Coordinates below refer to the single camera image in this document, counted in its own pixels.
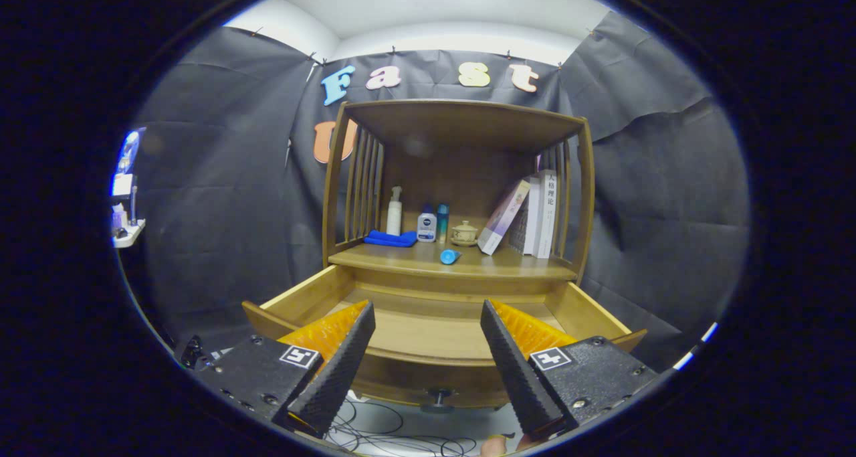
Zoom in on blue cloth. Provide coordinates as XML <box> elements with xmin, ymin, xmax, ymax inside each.
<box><xmin>363</xmin><ymin>230</ymin><xmax>419</xmax><ymax>248</ymax></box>

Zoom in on wall poster with disc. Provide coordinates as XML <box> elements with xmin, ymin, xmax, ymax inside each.
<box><xmin>115</xmin><ymin>128</ymin><xmax>144</xmax><ymax>175</ymax></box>

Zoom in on white spray bottle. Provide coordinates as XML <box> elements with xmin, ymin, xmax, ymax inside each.
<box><xmin>387</xmin><ymin>186</ymin><xmax>403</xmax><ymax>237</ymax></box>

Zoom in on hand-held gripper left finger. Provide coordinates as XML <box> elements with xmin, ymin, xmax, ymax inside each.
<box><xmin>189</xmin><ymin>300</ymin><xmax>377</xmax><ymax>439</ymax></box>

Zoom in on purple and white book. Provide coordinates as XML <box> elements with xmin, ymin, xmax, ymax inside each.
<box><xmin>477</xmin><ymin>179</ymin><xmax>532</xmax><ymax>256</ymax></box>

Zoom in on dark patterned book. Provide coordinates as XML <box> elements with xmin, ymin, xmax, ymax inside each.
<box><xmin>508</xmin><ymin>199</ymin><xmax>532</xmax><ymax>254</ymax></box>

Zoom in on wooden countertop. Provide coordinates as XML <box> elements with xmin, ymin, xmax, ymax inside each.
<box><xmin>328</xmin><ymin>236</ymin><xmax>579</xmax><ymax>282</ymax></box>

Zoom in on small black device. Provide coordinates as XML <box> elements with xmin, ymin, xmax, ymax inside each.
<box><xmin>179</xmin><ymin>335</ymin><xmax>216</xmax><ymax>372</ymax></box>

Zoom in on white pump bottle blue label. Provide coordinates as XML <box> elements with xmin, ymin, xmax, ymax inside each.
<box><xmin>417</xmin><ymin>204</ymin><xmax>437</xmax><ymax>244</ymax></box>

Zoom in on white book black lettering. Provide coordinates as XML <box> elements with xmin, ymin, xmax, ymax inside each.
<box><xmin>535</xmin><ymin>169</ymin><xmax>558</xmax><ymax>259</ymax></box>

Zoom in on black drawer knob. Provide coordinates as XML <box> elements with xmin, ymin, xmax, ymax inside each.
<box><xmin>420</xmin><ymin>387</ymin><xmax>455</xmax><ymax>414</ymax></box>

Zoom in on white wall shelf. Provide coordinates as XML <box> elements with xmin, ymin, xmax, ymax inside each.
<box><xmin>112</xmin><ymin>219</ymin><xmax>146</xmax><ymax>249</ymax></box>

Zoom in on wooden cabinet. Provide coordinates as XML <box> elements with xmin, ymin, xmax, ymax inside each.
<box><xmin>321</xmin><ymin>99</ymin><xmax>596</xmax><ymax>297</ymax></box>

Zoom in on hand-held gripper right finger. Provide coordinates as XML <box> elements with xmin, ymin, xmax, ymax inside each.
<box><xmin>479</xmin><ymin>299</ymin><xmax>659</xmax><ymax>442</ymax></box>

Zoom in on floor cables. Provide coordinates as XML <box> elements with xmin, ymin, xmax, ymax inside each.
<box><xmin>328</xmin><ymin>393</ymin><xmax>479</xmax><ymax>457</ymax></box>

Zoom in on beige ceramic lidded cup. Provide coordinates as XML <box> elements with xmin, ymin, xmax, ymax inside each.
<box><xmin>450</xmin><ymin>220</ymin><xmax>479</xmax><ymax>247</ymax></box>

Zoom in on plain white book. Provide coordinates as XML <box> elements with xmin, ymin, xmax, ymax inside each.
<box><xmin>523</xmin><ymin>176</ymin><xmax>542</xmax><ymax>256</ymax></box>

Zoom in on wooden drawer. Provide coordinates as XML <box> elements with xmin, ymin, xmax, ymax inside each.
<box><xmin>242</xmin><ymin>264</ymin><xmax>648</xmax><ymax>409</ymax></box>

